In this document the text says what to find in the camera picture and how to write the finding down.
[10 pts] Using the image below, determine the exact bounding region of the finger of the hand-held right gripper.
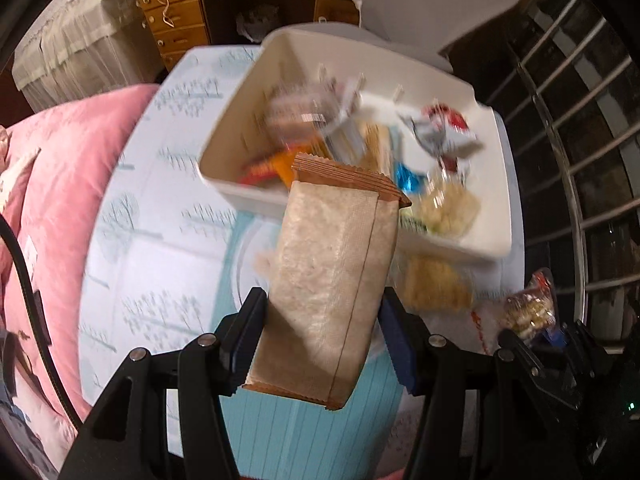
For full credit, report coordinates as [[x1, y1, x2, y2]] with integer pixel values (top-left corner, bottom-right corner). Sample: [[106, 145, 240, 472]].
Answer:
[[565, 321, 608, 376], [500, 331, 571, 411]]

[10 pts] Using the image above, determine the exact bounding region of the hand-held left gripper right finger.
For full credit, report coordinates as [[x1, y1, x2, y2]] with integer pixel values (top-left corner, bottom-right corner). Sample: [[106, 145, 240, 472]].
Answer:
[[378, 287, 586, 480]]

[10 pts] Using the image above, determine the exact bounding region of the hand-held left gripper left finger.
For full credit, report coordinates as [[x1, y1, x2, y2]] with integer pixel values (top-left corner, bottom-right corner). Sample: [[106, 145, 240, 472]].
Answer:
[[57, 287, 268, 480]]

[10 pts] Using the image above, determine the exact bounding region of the clear nut snack packet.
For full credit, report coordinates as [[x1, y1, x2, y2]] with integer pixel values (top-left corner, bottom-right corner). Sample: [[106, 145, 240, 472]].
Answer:
[[470, 267, 558, 356]]

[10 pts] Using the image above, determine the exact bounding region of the brown paper-look snack packet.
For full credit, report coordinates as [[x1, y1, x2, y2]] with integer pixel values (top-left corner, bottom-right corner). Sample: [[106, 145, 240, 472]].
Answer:
[[242, 152, 413, 411]]

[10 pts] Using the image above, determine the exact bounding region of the white plastic bin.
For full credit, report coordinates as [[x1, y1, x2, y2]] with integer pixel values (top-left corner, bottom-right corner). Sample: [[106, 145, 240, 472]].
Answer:
[[199, 27, 513, 261]]

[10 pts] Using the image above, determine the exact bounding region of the clear crumbly snack packet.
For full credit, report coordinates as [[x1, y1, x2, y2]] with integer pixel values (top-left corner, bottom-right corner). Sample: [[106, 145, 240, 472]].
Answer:
[[410, 170, 481, 238], [402, 255, 473, 313]]

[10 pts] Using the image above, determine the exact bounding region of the green snack packet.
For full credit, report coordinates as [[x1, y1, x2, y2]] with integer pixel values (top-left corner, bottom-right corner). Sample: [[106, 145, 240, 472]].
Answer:
[[397, 207, 431, 233]]

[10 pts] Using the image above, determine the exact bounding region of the tree print tablecloth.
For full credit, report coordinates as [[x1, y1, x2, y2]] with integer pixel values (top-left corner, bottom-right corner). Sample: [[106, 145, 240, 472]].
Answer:
[[77, 45, 526, 480]]

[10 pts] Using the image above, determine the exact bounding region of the blue snack packet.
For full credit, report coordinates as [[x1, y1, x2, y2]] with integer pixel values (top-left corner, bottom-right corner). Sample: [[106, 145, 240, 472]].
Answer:
[[392, 160, 426, 193]]

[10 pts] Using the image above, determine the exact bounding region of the white orange snack packet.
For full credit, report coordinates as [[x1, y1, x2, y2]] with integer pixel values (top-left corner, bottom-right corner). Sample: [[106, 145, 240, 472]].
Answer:
[[240, 150, 306, 188]]

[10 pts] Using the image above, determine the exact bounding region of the metal railing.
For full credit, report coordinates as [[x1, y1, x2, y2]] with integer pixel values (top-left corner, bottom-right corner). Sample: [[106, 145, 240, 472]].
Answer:
[[480, 0, 640, 351]]

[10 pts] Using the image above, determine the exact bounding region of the beige cracker packet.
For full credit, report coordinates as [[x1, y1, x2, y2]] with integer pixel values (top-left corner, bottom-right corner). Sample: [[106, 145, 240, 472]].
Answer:
[[360, 122, 393, 176]]

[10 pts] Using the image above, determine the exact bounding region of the white striped snack packet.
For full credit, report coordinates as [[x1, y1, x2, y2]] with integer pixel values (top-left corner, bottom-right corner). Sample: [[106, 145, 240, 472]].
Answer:
[[320, 110, 366, 163]]

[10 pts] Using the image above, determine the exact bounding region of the red silver foil packet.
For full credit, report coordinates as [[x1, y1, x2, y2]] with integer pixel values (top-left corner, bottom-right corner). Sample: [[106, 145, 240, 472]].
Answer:
[[397, 102, 478, 158]]

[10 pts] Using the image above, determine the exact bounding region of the dark printed cloth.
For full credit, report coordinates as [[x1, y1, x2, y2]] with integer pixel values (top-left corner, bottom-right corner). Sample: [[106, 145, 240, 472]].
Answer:
[[0, 330, 76, 480]]

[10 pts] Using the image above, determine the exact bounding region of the small clear cookie packet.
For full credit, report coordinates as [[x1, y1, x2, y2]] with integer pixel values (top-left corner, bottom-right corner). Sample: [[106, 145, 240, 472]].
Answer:
[[262, 85, 351, 136]]

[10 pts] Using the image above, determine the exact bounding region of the pink blanket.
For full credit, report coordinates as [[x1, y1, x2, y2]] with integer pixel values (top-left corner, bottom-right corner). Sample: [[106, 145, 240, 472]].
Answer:
[[0, 82, 161, 461]]

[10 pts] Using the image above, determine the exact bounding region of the crumpled plastic bag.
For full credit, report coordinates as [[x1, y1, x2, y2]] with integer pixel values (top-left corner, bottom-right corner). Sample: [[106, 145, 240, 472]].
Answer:
[[235, 2, 281, 43]]

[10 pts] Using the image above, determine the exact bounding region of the wooden desk with drawers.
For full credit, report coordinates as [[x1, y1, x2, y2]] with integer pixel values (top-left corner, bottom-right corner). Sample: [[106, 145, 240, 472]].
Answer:
[[135, 0, 386, 68]]

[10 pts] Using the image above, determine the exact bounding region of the beige frilled cloth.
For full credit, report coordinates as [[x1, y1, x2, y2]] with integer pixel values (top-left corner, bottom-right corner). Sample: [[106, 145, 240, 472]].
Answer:
[[12, 0, 166, 111]]

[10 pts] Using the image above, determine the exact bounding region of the grey office chair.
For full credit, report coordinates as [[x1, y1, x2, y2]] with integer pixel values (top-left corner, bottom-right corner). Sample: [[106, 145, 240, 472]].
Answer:
[[287, 0, 526, 73]]

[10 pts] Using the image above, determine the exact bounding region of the black cable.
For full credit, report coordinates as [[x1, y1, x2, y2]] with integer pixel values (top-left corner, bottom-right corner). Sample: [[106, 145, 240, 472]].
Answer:
[[0, 212, 86, 426]]

